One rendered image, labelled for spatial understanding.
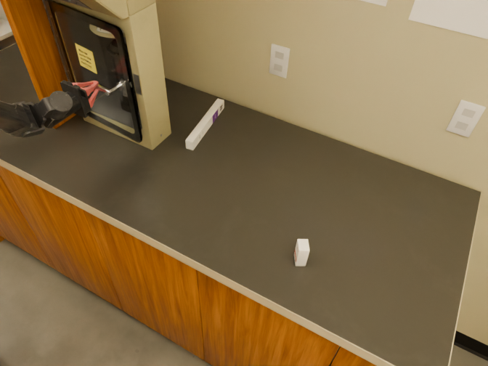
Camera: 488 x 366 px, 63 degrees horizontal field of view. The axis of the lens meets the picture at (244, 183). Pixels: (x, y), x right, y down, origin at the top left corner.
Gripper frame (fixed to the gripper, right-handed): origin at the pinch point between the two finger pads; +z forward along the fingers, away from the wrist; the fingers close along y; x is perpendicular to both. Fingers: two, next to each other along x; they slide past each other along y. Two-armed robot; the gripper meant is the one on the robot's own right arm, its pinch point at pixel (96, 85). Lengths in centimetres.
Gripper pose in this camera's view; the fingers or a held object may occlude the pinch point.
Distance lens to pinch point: 130.6
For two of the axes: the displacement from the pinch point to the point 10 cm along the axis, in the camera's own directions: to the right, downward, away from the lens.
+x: -8.7, -3.7, 3.1
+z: 4.9, -6.2, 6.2
